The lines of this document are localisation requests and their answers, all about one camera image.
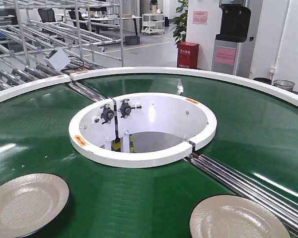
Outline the black bearing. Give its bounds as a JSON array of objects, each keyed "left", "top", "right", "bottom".
[
  {"left": 101, "top": 104, "right": 115, "bottom": 124},
  {"left": 120, "top": 99, "right": 142, "bottom": 119}
]

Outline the white outer conveyor rim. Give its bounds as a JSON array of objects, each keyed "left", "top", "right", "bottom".
[{"left": 0, "top": 66, "right": 298, "bottom": 107}]

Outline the steel roller rack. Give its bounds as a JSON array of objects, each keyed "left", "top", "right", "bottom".
[{"left": 0, "top": 0, "right": 123, "bottom": 91}]

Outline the black bearing right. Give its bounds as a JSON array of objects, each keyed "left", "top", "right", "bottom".
[{"left": 120, "top": 99, "right": 142, "bottom": 119}]

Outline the dark plastic crate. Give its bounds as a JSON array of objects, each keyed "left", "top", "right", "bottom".
[{"left": 125, "top": 35, "right": 140, "bottom": 45}]

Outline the steel rollers front right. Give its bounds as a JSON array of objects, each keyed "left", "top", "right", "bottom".
[{"left": 185, "top": 153, "right": 298, "bottom": 236}]

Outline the red fire extinguisher cabinet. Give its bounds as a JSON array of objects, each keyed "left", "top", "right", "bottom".
[{"left": 177, "top": 42, "right": 199, "bottom": 69}]

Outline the black bearing left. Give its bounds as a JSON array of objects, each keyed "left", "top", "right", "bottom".
[{"left": 101, "top": 104, "right": 115, "bottom": 124}]

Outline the pink wall notice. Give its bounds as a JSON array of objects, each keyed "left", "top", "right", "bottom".
[{"left": 193, "top": 10, "right": 209, "bottom": 25}]

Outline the black office chair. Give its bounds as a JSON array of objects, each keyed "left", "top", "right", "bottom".
[{"left": 38, "top": 8, "right": 56, "bottom": 23}]

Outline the green conveyor belt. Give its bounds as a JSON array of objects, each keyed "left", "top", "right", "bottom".
[{"left": 0, "top": 73, "right": 298, "bottom": 238}]

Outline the grey waste bin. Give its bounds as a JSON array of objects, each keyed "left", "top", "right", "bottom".
[{"left": 273, "top": 80, "right": 295, "bottom": 92}]

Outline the green potted plant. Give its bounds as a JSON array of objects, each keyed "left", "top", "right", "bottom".
[{"left": 172, "top": 0, "right": 189, "bottom": 45}]

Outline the white control box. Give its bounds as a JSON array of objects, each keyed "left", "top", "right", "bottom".
[{"left": 44, "top": 48, "right": 71, "bottom": 71}]

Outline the beige plate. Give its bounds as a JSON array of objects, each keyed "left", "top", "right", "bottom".
[
  {"left": 0, "top": 173, "right": 70, "bottom": 238},
  {"left": 189, "top": 195, "right": 291, "bottom": 238}
]

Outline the white shelf cart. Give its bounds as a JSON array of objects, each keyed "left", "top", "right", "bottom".
[{"left": 141, "top": 13, "right": 164, "bottom": 35}]

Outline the white inner conveyor ring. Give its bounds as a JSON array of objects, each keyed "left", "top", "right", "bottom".
[{"left": 69, "top": 92, "right": 218, "bottom": 169}]

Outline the grey water dispenser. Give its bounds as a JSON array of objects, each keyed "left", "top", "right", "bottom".
[{"left": 212, "top": 0, "right": 251, "bottom": 75}]

